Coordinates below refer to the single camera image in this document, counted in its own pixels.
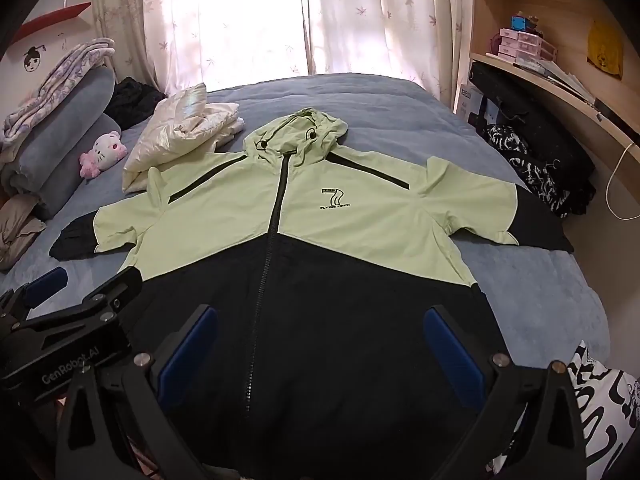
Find black clothing by curtain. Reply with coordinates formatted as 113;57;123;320
104;77;166;130

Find white box under shelf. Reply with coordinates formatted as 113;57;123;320
456;82;499;125

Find black white patterned cloth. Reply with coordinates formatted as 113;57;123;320
567;341;639;479

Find face wall sticker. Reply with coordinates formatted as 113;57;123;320
23;44;47;74

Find yellow hanging cloth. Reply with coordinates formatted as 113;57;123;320
587;20;624;80

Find floral folded quilt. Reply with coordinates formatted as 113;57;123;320
1;37;115;152

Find beige crumpled clothing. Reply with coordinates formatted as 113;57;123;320
0;194;46;273

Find red wall shelf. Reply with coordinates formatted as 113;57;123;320
10;2;91;46

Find curved wooden shelf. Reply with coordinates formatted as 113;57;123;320
467;0;640;212

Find green and black hooded jacket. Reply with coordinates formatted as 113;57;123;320
50;108;572;479

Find folded white puffer jacket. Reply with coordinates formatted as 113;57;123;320
122;82;245;193

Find blue rolled blanket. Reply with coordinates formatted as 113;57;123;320
1;66;122;220

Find white cable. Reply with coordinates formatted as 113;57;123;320
605;140;640;222

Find blue plush bed cover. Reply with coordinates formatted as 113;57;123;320
1;74;610;368

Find pink white kitty plush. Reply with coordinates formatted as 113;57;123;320
79;131;128;180

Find pink storage boxes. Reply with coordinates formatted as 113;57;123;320
498;28;558;61

